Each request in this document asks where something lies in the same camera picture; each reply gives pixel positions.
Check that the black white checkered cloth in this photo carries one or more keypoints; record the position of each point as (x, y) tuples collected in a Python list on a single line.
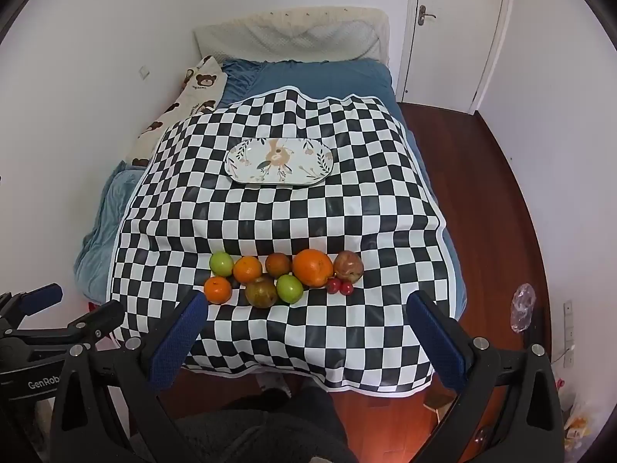
[(289, 212)]

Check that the clear plastic bag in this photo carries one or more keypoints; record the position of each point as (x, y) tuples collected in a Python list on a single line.
[(523, 306)]

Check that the large orange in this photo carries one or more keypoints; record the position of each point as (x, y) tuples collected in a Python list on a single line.
[(313, 267)]

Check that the white quilted pillow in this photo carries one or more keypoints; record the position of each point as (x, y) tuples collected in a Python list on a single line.
[(289, 33)]

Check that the yellow white packet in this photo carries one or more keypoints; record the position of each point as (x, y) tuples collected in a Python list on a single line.
[(576, 419)]

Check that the green lime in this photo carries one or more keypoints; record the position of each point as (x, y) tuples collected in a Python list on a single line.
[(289, 288)]

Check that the small orange tangerine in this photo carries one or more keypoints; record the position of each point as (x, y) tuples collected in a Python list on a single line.
[(247, 269), (218, 290)]

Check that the blue bed sheet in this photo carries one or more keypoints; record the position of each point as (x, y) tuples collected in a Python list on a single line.
[(313, 79)]

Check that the red yellow apple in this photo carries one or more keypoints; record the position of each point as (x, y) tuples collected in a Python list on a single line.
[(349, 266)]

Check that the white wall sockets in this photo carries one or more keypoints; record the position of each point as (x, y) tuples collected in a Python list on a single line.
[(569, 333)]

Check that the teddy bear print pillow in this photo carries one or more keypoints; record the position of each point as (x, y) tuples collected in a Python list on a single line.
[(193, 91)]

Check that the white door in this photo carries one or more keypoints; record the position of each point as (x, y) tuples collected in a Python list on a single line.
[(453, 33)]

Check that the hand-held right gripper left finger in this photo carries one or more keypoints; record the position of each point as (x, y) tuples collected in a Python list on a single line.
[(178, 337)]

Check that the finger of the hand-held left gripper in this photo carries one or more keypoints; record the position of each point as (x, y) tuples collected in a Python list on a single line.
[(43, 296), (99, 317)]

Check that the person's dark clothing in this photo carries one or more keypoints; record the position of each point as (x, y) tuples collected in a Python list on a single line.
[(270, 429)]

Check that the floral oval plate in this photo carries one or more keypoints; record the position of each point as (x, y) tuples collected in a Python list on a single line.
[(279, 160)]

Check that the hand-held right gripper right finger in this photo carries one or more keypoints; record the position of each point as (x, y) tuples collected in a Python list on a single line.
[(434, 342)]

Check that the brown red tomato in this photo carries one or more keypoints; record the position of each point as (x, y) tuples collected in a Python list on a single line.
[(278, 264), (261, 292)]

